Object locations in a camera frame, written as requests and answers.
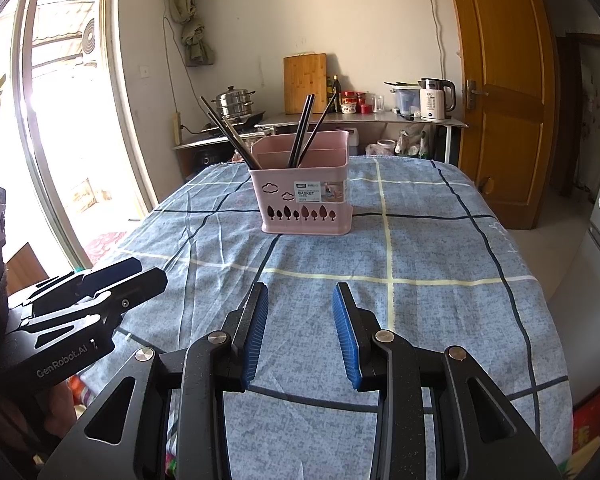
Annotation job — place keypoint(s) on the wooden cutting board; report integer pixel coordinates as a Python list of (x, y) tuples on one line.
[(305, 85)]

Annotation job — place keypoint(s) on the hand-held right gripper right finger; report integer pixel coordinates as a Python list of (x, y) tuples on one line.
[(347, 340)]

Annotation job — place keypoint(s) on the red patterned cloth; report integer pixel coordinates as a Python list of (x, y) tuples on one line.
[(595, 430)]

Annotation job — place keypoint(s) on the red and white jars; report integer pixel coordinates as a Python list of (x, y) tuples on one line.
[(350, 102)]

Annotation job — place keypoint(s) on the white electric kettle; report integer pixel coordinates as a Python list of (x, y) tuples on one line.
[(435, 102)]

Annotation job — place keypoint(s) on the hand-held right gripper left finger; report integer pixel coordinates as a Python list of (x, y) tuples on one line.
[(255, 340)]

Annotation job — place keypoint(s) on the outdoor fan unit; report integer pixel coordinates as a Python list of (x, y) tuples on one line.
[(90, 37)]

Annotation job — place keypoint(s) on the black cooktop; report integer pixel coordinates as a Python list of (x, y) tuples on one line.
[(250, 121)]

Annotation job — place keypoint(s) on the grey refrigerator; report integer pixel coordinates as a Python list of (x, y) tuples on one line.
[(595, 285)]

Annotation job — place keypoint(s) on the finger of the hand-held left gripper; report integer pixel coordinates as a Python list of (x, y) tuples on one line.
[(140, 287), (110, 272)]

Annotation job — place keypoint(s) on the pink plastic chopstick basket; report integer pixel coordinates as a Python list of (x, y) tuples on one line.
[(305, 200)]

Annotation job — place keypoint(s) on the clear glass cup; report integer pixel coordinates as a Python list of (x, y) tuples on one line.
[(378, 105)]

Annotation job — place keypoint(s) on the person's left hand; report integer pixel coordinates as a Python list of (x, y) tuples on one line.
[(60, 410)]

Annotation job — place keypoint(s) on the clear blue water pitcher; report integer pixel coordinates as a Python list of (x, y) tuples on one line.
[(405, 102)]

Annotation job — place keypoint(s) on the brown wooden board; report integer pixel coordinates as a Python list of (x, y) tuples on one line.
[(25, 267)]

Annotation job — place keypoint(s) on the blue plaid tablecloth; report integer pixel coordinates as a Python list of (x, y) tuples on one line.
[(430, 260)]

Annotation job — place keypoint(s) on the glass sliding door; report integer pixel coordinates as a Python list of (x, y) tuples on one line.
[(130, 160)]

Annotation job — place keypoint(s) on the dark oil bottle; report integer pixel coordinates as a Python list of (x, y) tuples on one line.
[(336, 92)]

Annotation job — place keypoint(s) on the wooden door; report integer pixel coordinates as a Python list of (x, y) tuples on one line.
[(505, 110)]

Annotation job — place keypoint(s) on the beige power strip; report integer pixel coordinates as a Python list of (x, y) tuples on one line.
[(177, 130)]

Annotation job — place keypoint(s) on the plastic bags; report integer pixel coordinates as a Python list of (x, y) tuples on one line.
[(412, 142)]

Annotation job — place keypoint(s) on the metal counter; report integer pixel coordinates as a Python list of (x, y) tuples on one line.
[(380, 117)]

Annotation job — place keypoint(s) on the steel steamer pot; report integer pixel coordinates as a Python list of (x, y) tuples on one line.
[(235, 102)]

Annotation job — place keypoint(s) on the hanging grey cloth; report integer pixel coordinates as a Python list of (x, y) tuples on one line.
[(195, 35)]

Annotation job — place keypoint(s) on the white bowl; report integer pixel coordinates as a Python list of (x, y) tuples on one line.
[(386, 147)]

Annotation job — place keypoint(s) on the dark sauce bottle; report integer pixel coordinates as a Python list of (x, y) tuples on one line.
[(329, 95)]

